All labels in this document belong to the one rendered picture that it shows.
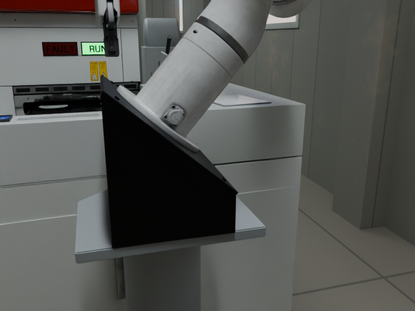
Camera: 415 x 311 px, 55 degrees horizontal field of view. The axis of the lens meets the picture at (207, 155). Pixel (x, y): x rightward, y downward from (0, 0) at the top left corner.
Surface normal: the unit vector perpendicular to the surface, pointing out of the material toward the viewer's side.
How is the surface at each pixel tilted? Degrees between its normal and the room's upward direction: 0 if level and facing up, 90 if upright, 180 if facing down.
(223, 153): 90
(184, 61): 66
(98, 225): 0
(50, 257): 90
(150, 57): 90
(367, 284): 0
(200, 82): 90
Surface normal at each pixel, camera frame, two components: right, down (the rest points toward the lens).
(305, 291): 0.00, -0.96
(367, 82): -0.96, 0.08
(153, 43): 0.22, -0.04
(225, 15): -0.27, -0.07
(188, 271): 0.68, 0.21
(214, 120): 0.32, 0.27
